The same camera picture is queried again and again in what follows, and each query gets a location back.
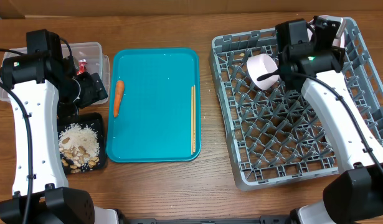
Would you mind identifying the red snack wrapper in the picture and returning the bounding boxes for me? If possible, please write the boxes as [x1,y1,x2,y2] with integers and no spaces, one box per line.
[77,59,87,75]

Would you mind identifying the peanuts and rice scraps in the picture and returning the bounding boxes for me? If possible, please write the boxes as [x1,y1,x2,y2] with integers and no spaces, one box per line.
[59,124,100,174]

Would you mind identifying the pink bowl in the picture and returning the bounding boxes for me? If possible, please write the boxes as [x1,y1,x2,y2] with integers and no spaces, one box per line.
[247,54,280,90]

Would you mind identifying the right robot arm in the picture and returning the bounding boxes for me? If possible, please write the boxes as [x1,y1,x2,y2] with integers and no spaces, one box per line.
[275,16,383,223]

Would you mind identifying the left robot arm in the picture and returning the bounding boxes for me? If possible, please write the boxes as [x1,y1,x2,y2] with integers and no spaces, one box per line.
[0,29,126,223]

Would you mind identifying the grey dishwasher rack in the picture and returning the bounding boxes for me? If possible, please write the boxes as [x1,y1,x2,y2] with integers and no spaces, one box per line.
[209,17,383,191]

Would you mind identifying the orange carrot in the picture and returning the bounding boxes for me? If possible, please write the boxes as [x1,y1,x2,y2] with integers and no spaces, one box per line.
[113,80,125,118]

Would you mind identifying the black tray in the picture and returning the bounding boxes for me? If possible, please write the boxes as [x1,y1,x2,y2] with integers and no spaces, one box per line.
[58,113,107,174]

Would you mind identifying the teal serving tray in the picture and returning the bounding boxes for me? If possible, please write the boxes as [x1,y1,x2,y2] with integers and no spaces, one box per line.
[106,48,201,163]

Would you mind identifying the wooden chopstick left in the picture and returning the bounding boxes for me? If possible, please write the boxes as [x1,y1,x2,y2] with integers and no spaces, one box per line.
[191,86,195,155]

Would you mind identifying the wooden chopstick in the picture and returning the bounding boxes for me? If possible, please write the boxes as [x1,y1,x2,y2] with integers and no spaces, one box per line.
[191,86,195,155]
[192,85,196,154]

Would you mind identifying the wooden chopstick right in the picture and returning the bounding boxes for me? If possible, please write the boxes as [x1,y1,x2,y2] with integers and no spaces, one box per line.
[192,85,196,154]

